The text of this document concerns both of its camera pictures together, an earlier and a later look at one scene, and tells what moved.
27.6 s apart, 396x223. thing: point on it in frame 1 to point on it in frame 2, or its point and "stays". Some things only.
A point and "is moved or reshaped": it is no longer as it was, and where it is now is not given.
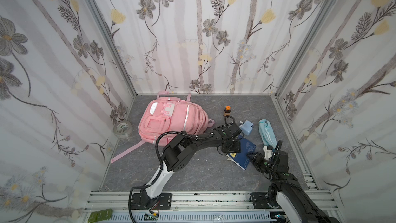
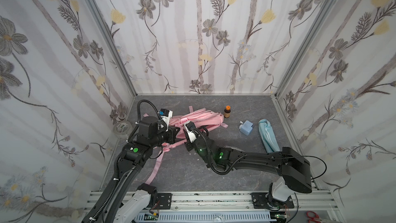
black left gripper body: [233, 144] to [173, 133]
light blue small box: [246, 127] stays
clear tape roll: [122, 129] stays
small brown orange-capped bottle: [227, 111] stays
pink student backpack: [166, 113] is moved or reshaped
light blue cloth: [267, 133] stays
